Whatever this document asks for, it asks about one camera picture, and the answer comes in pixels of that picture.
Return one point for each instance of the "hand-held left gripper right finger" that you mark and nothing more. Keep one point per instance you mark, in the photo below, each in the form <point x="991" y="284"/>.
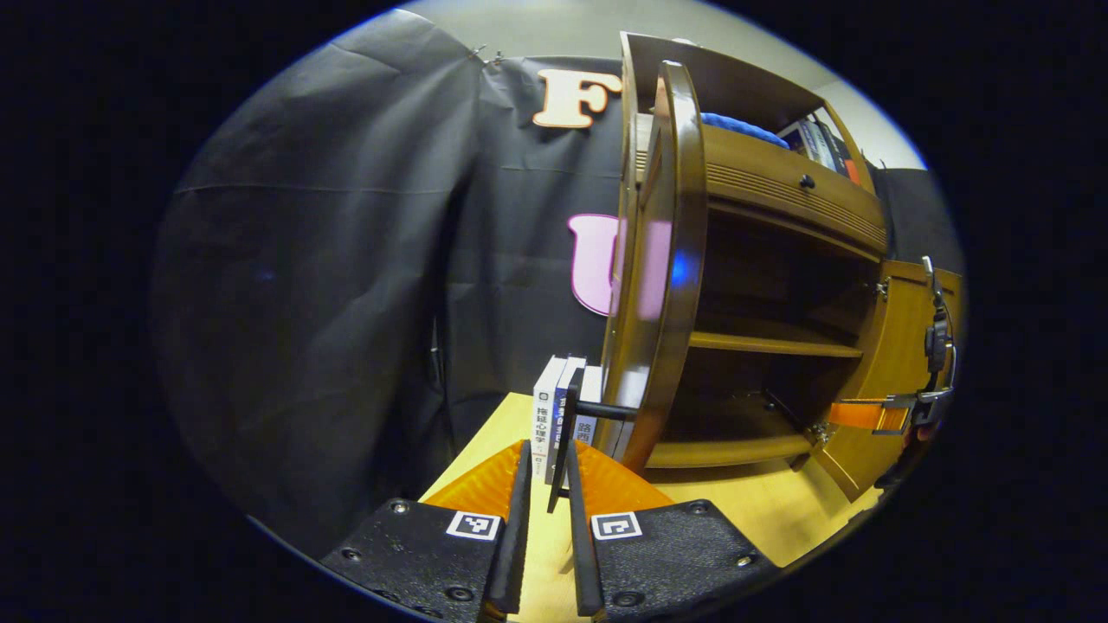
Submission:
<point x="582" y="554"/>

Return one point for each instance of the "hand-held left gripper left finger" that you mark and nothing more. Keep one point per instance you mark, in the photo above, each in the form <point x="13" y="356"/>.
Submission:
<point x="518" y="536"/>

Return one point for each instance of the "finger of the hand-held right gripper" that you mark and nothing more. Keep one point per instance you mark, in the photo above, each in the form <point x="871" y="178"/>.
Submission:
<point x="857" y="415"/>

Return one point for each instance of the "wooden cabinet door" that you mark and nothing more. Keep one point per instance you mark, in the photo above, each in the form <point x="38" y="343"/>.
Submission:
<point x="684" y="260"/>
<point x="883" y="346"/>

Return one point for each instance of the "wooden double-door shoe cabinet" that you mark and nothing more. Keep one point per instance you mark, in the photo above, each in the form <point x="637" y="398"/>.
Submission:
<point x="770" y="344"/>

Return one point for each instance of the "white standing book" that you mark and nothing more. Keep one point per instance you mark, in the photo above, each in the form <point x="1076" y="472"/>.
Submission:
<point x="545" y="415"/>
<point x="589" y="389"/>

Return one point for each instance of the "black backdrop cloth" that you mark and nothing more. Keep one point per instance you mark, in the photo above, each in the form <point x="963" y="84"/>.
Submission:
<point x="917" y="216"/>
<point x="346" y="260"/>

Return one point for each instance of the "dark blue standing book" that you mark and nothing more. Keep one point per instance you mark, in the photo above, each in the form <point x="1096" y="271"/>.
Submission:
<point x="561" y="415"/>

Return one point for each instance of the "orange-red book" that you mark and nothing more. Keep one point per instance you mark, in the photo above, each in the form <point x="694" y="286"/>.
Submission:
<point x="853" y="170"/>

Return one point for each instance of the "grey book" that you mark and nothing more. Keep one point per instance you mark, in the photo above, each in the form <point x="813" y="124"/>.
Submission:
<point x="818" y="143"/>

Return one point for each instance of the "wooden drawer with black knob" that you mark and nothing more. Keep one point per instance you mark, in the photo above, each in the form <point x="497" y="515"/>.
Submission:
<point x="762" y="173"/>

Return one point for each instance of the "blue towel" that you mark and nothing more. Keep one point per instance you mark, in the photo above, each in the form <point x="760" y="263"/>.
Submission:
<point x="744" y="130"/>

